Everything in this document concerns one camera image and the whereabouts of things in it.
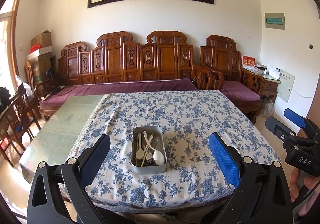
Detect wooden door frame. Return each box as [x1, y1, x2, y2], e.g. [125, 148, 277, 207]
[0, 0, 23, 79]

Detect wooden dining chair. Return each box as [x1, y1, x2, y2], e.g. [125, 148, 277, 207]
[24, 61, 47, 99]
[0, 89, 42, 167]

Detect purple sofa cushion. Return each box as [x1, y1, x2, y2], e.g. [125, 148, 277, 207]
[39, 78, 199, 107]

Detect rectangular metal tray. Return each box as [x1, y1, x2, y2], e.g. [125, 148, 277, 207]
[132, 126, 167, 174]

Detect blue floral tablecloth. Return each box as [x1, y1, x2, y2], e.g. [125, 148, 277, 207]
[67, 90, 282, 208]

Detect stacked brown cardboard boxes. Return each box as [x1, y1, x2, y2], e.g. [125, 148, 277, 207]
[31, 55, 57, 84]

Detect person's right hand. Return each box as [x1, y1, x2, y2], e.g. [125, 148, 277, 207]
[290, 168, 320, 203]

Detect white flat box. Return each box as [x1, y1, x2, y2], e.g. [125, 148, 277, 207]
[26, 47, 53, 60]

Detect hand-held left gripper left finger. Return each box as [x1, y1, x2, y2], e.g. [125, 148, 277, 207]
[26, 135, 111, 224]

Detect white plastic spoon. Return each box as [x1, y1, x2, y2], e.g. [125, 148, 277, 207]
[136, 132, 144, 160]
[147, 135, 166, 166]

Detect wooden side table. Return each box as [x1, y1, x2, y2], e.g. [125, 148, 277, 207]
[241, 66, 279, 104]

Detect clear plastic bag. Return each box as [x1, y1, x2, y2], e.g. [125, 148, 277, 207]
[259, 97, 274, 117]

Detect purple armchair cushion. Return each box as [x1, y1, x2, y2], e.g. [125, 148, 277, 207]
[221, 81, 262, 101]

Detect white plastic bag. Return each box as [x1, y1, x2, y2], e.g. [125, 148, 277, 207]
[15, 75, 34, 99]

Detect carved wooden sofa bench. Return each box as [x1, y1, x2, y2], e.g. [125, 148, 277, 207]
[34, 31, 213, 122]

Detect green-window wall panel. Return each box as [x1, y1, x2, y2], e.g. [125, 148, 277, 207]
[265, 12, 285, 30]

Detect white plastic fork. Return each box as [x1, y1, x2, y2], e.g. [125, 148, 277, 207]
[145, 134, 154, 161]

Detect open cardboard box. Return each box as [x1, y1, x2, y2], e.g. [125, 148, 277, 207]
[31, 31, 52, 48]

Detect white telephone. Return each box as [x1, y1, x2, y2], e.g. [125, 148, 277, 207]
[267, 65, 282, 79]

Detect red card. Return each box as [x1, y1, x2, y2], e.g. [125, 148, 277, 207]
[242, 55, 255, 67]

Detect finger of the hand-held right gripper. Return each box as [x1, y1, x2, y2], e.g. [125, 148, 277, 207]
[266, 117, 297, 147]
[285, 108, 320, 139]

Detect black desk lamp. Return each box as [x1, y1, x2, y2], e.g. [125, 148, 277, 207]
[44, 67, 57, 89]

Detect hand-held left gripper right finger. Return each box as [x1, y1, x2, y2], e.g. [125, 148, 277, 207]
[209, 133, 293, 224]

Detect white wall distribution box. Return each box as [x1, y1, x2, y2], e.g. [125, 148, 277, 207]
[277, 69, 295, 103]

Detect black bag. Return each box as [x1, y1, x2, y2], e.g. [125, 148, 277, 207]
[0, 86, 12, 114]

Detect carved wooden armchair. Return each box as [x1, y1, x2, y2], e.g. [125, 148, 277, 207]
[200, 35, 265, 124]

